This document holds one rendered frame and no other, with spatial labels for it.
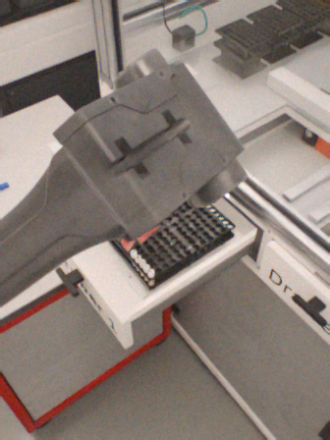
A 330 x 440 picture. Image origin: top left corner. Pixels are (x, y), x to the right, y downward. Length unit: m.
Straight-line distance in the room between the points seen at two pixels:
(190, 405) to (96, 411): 0.32
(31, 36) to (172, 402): 1.26
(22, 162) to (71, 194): 1.11
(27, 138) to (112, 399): 0.92
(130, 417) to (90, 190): 1.52
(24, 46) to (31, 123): 0.23
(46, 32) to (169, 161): 1.34
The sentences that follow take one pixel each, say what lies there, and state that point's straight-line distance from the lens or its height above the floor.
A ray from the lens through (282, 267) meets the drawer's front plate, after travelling 0.96.
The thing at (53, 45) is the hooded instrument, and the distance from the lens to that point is 1.63.
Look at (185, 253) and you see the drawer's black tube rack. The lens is 0.96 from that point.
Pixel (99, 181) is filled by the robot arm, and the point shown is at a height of 1.49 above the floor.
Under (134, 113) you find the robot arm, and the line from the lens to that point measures 0.29.
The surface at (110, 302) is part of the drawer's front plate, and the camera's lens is 0.87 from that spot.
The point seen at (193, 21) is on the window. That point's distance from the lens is 0.92.
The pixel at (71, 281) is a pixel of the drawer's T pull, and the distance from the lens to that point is 0.93.
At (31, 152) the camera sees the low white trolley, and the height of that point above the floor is 0.76.
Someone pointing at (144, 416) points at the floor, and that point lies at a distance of 1.76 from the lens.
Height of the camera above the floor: 1.68
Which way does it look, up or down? 51 degrees down
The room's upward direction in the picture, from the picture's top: 1 degrees counter-clockwise
